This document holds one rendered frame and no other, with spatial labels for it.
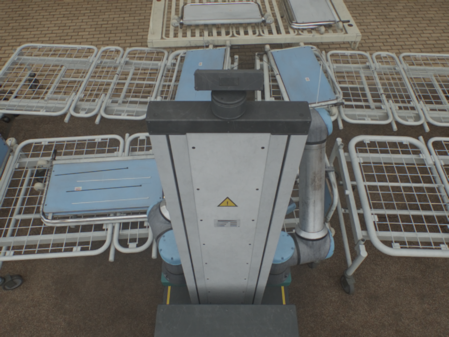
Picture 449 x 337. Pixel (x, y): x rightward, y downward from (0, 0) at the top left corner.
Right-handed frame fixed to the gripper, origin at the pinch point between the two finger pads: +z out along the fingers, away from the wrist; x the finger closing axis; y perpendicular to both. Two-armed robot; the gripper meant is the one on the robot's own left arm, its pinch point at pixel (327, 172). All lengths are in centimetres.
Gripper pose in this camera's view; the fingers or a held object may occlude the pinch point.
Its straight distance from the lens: 196.0
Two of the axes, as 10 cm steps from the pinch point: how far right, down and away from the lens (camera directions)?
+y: -0.8, -7.9, 6.1
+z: 9.8, 0.5, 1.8
